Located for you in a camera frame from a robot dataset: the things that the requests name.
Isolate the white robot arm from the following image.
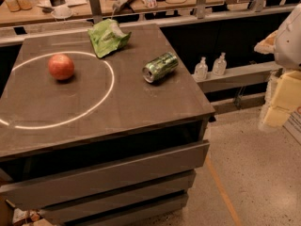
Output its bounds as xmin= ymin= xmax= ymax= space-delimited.
xmin=254 ymin=4 xmax=301 ymax=70

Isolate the green soda can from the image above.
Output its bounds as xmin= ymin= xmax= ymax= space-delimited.
xmin=142 ymin=52 xmax=179 ymax=83

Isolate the left clear sanitizer bottle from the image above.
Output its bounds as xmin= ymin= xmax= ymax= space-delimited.
xmin=194 ymin=56 xmax=208 ymax=80

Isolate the clear sanitizer bottle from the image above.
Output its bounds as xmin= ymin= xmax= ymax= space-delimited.
xmin=213 ymin=52 xmax=227 ymax=75
xmin=194 ymin=56 xmax=208 ymax=80

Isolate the grey drawer cabinet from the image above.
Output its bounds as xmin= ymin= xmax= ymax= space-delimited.
xmin=0 ymin=24 xmax=214 ymax=226

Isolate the right clear sanitizer bottle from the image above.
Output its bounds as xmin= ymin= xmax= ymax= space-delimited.
xmin=213 ymin=52 xmax=227 ymax=75

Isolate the green chip bag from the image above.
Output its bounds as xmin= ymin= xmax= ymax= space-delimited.
xmin=87 ymin=19 xmax=131 ymax=58

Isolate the red apple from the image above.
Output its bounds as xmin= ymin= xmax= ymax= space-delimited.
xmin=48 ymin=54 xmax=74 ymax=80

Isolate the white power strip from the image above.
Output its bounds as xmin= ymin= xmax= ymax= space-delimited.
xmin=112 ymin=0 xmax=134 ymax=12

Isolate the yellow foam block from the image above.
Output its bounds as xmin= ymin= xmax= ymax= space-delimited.
xmin=259 ymin=71 xmax=301 ymax=132

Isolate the left glass jar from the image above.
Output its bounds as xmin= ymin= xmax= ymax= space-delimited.
xmin=1 ymin=0 xmax=21 ymax=13

